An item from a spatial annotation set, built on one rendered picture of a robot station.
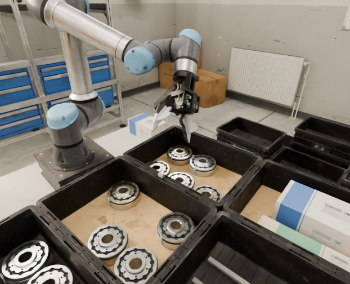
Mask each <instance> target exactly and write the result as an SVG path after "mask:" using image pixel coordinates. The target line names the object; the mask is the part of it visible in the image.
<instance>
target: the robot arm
mask: <svg viewBox="0 0 350 284"><path fill-rule="evenodd" d="M25 3H26V6H27V8H28V10H29V11H30V13H31V14H32V15H33V16H34V17H35V18H36V19H37V20H39V21H40V22H42V23H44V24H46V25H47V26H49V27H51V28H56V29H57V30H58V31H59V35H60V39H61V44H62V49H63V53H64V58H65V62H66V67H67V70H68V76H69V81H70V85H71V90H72V93H71V94H70V96H69V98H70V103H62V104H57V105H55V106H53V107H52V108H50V109H49V110H48V112H47V124H48V126H49V128H50V133H51V136H52V141H53V144H54V147H53V156H52V159H53V162H54V164H55V165H56V166H58V167H62V168H71V167H77V166H80V165H82V164H84V163H85V162H87V161H88V160H89V158H90V156H91V154H90V150H89V148H88V147H87V144H86V143H85V142H84V140H83V134H82V131H83V130H84V129H86V128H87V127H89V126H90V125H91V124H93V123H95V122H97V121H98V120H99V119H100V118H101V117H102V116H103V115H104V112H105V104H104V102H103V100H101V98H100V97H99V96H98V94H97V92H96V91H94V90H93V86H92V80H91V74H90V69H89V63H88V57H87V50H86V44H85V42H86V43H88V44H90V45H91V46H93V47H95V48H97V49H99V50H101V51H103V52H105V53H107V54H108V55H110V56H112V57H114V58H116V59H118V60H120V61H122V62H123V63H125V66H126V68H127V69H128V70H129V72H130V73H132V74H134V75H137V76H139V75H142V74H146V73H148V72H150V71H151V70H152V69H154V68H156V67H157V66H159V65H161V64H162V63H174V67H173V79H172V80H173V82H174V83H176V84H173V85H172V86H171V87H170V88H169V89H168V90H167V91H166V92H165V93H164V94H163V95H162V96H161V97H160V98H159V99H158V100H157V101H156V102H154V108H155V110H156V111H155V115H154V119H153V122H152V131H154V130H155V129H156V128H157V127H158V124H159V123H160V122H161V121H162V119H165V118H167V117H168V116H169V115H170V114H171V113H172V112H173V113H175V114H176V116H178V115H180V114H181V117H180V120H179V122H180V124H181V126H182V132H183V135H184V139H185V140H186V142H187V143H190V137H191V133H192V132H194V131H196V130H198V125H197V124H196V123H194V122H192V121H191V118H190V115H191V114H194V113H198V112H199V104H200V96H198V95H197V93H195V92H194V88H195V82H197V81H199V76H196V71H197V67H198V59H199V52H200V49H201V47H200V43H201V36H200V34H199V33H198V32H197V31H195V30H193V29H184V30H182V31H181V32H180V34H179V36H178V38H174V39H159V40H155V39H152V40H150V41H145V42H144V43H143V44H142V43H140V42H139V41H137V40H134V39H133V38H131V37H129V36H127V35H125V34H123V33H121V32H120V31H118V30H116V29H114V28H112V27H110V26H108V25H106V24H104V23H102V22H100V21H99V20H97V19H95V18H93V17H91V16H89V15H88V12H89V1H88V0H25ZM194 95H195V96H194ZM197 101H198V108H197V109H196V103H197Z"/></svg>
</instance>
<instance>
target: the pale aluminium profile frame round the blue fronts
mask: <svg viewBox="0 0 350 284"><path fill-rule="evenodd" d="M9 2H10V5H11V7H12V10H13V15H14V18H15V22H16V25H17V29H18V31H19V35H20V38H21V42H22V44H23V48H24V51H25V55H26V58H27V61H28V62H29V64H30V67H29V68H30V71H31V74H32V77H30V78H31V81H32V80H33V81H34V84H35V88H36V91H37V94H38V97H36V98H33V99H29V100H24V101H20V102H17V103H12V104H8V105H4V106H0V113H4V112H8V111H11V110H15V109H19V108H23V107H28V106H31V105H35V104H39V107H40V108H42V110H43V114H42V117H43V120H44V124H45V127H38V128H35V129H33V130H31V131H29V132H26V133H23V134H20V135H16V136H13V137H10V138H8V139H4V140H1V141H0V147H2V146H4V145H7V144H11V143H14V142H16V141H19V140H22V139H26V138H29V137H32V136H35V135H38V134H42V135H44V136H45V137H46V138H47V139H48V141H47V142H45V143H42V144H39V145H36V146H34V147H31V148H28V149H25V150H22V151H20V152H17V153H14V154H11V155H9V156H5V157H3V158H0V165H1V164H3V163H6V162H9V161H11V160H14V159H17V158H20V157H22V156H25V155H27V154H30V153H33V152H36V151H38V150H41V149H44V148H46V147H50V146H51V145H53V147H54V144H53V141H52V136H51V133H50V128H49V126H48V124H47V112H48V108H47V106H48V104H47V102H46V101H50V100H55V99H59V98H62V97H66V96H70V94H71V93H72V90H66V91H62V92H58V93H54V94H50V95H46V96H44V94H43V91H42V87H41V83H40V81H39V79H40V76H38V73H37V70H36V67H35V63H34V60H33V56H32V52H31V50H30V46H29V42H28V39H27V36H26V32H25V29H24V25H23V21H22V19H21V15H20V11H19V8H18V5H17V2H16V0H9ZM105 4H106V17H107V25H108V26H110V27H112V28H113V20H112V14H111V5H110V0H105ZM0 36H1V40H2V43H3V45H4V48H5V51H6V54H7V57H8V60H9V62H12V61H14V59H13V56H12V53H11V50H10V47H9V44H8V41H7V38H6V35H5V31H4V29H3V26H2V23H1V20H0ZM31 61H32V63H33V66H32V63H31ZM109 65H113V70H114V78H115V79H111V80H108V81H104V82H99V83H95V84H92V86H93V90H94V89H97V88H101V87H105V86H109V85H113V84H115V87H116V93H114V96H117V101H116V100H114V102H115V104H114V105H109V106H106V107H105V112H108V113H110V114H112V115H114V116H115V118H112V119H109V120H107V121H104V122H101V123H98V124H96V125H93V126H90V127H87V128H86V129H84V130H83V131H82V134H85V133H87V132H90V131H93V130H95V129H98V128H100V127H104V126H106V125H109V124H111V123H114V122H117V121H120V123H122V124H121V125H120V127H125V126H126V125H125V124H123V123H124V114H123V104H122V95H121V90H120V80H119V71H118V62H117V59H116V58H114V57H112V62H109ZM116 108H118V109H119V113H117V112H115V111H113V109H116Z"/></svg>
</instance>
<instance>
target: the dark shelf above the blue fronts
mask: <svg viewBox="0 0 350 284"><path fill-rule="evenodd" d="M17 5H18V8H19V11H28V8H27V6H26V4H17ZM89 9H92V10H106V4H105V3H89ZM0 12H6V13H11V14H12V13H13V10H12V7H11V5H10V4H0Z"/></svg>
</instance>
